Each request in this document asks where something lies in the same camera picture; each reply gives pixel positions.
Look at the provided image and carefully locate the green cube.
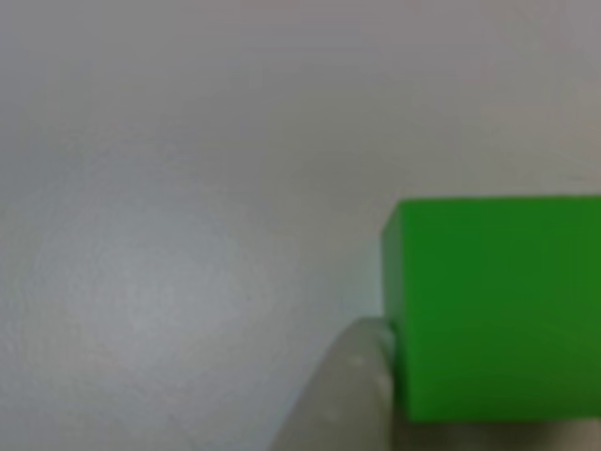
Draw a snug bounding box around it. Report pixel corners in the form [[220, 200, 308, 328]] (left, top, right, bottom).
[[379, 194, 601, 423]]

